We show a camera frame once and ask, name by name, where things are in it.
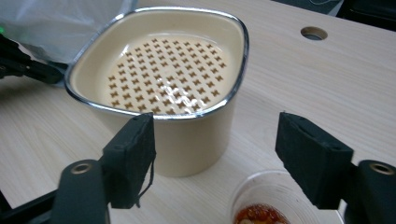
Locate white plastic trash bag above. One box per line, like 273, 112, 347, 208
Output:
0, 0, 138, 65

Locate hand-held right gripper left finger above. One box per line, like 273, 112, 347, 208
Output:
102, 112, 157, 209

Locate beige strainer container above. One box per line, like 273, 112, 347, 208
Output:
64, 7, 250, 178

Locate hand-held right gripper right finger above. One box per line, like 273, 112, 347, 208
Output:
275, 111, 355, 210

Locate clear plastic cup with leftovers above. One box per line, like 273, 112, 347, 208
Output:
229, 169, 345, 224

